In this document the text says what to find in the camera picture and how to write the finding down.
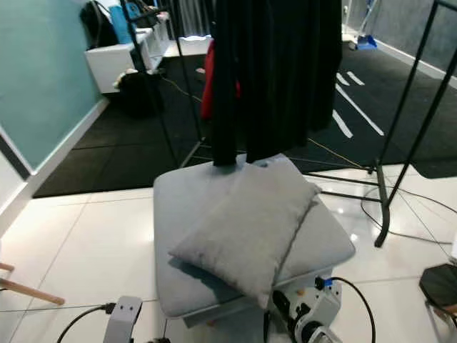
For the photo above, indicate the grey fabric pillow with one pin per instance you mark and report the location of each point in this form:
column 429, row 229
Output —
column 246, row 225

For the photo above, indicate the black chair seat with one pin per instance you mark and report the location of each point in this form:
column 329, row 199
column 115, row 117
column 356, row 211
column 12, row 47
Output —
column 440, row 284

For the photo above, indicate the wooden chair leg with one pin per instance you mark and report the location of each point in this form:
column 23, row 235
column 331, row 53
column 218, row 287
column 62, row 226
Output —
column 36, row 291

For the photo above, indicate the black metal clothes rack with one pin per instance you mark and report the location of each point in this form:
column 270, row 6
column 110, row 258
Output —
column 383, row 207

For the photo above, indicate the grey cushioned ottoman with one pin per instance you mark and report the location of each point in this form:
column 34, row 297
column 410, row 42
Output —
column 182, row 204

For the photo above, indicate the black floor mat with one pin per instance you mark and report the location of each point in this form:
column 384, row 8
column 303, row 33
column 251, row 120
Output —
column 114, row 157

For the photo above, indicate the black hanging garments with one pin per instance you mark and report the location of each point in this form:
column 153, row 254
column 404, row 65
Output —
column 278, row 71

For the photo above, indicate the red hanging garment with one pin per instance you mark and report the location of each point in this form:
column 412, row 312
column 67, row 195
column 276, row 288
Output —
column 208, row 78

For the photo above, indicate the black floor bag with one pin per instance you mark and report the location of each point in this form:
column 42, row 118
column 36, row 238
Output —
column 140, row 93

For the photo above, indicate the blue dustpan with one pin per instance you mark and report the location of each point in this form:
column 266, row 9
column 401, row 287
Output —
column 366, row 42

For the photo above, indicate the white low bench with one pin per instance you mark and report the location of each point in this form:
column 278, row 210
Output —
column 107, row 68

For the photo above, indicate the blue bag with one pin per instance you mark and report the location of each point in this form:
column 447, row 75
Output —
column 122, row 25

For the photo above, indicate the black backpack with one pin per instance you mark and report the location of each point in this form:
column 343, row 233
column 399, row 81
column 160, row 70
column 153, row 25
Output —
column 96, row 25

